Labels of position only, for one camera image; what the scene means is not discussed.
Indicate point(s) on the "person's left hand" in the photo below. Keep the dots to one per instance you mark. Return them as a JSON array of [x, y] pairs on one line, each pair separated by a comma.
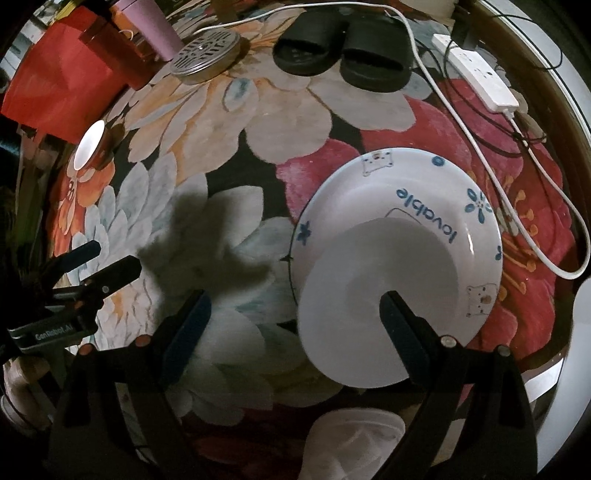
[[23, 383]]

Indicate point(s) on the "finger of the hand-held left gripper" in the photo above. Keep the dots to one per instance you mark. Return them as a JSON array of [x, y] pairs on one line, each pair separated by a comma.
[[78, 256], [115, 274]]

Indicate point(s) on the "red paper bag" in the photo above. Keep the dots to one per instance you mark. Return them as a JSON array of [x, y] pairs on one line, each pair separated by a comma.
[[51, 83]]

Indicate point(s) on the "small white bowl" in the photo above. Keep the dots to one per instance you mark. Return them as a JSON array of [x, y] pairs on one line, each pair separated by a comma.
[[87, 143]]

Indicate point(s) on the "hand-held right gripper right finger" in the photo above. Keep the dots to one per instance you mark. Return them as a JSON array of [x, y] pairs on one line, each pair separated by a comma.
[[406, 337]]

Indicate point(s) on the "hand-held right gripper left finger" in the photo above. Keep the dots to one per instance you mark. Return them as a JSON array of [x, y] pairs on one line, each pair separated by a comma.
[[184, 341]]

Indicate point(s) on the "round perforated metal tin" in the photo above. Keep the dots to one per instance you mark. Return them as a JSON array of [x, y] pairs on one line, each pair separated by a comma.
[[203, 50]]

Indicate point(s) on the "black slipper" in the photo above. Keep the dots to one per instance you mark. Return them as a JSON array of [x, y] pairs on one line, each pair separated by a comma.
[[318, 27], [378, 46]]

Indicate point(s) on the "white cloth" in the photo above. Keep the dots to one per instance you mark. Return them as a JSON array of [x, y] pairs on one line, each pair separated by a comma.
[[351, 443]]

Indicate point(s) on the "large white bowl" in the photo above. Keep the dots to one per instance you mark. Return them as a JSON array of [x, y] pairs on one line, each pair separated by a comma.
[[351, 295]]

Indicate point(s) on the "white printed plate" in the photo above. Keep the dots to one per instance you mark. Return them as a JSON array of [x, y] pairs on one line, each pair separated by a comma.
[[415, 184]]

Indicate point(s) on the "wooden furniture leg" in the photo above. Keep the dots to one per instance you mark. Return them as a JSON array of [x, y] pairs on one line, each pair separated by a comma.
[[225, 9]]

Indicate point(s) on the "pink tumbler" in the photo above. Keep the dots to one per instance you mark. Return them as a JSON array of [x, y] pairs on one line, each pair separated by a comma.
[[152, 27]]

